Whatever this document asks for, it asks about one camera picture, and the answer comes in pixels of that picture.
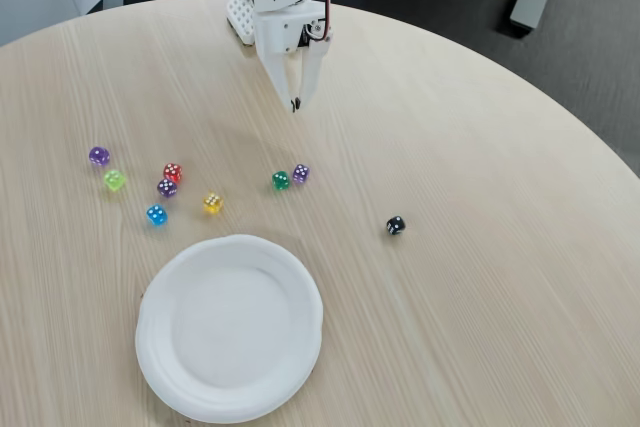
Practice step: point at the purple translucent die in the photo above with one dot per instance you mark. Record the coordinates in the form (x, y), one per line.
(99, 156)
(300, 173)
(167, 188)

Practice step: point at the dark green translucent die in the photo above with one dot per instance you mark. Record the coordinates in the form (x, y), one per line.
(280, 180)

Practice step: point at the yellow translucent die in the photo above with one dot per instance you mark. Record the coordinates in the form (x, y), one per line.
(213, 203)

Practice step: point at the red translucent die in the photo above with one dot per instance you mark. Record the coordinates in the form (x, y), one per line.
(172, 173)

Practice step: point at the lime green translucent die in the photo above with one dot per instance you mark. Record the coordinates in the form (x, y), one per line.
(114, 180)

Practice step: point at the white paper plate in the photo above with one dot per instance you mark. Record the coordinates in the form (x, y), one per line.
(230, 327)

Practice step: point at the black die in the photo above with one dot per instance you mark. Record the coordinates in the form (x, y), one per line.
(395, 226)

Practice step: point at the blue translucent die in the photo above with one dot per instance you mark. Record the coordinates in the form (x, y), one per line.
(157, 215)

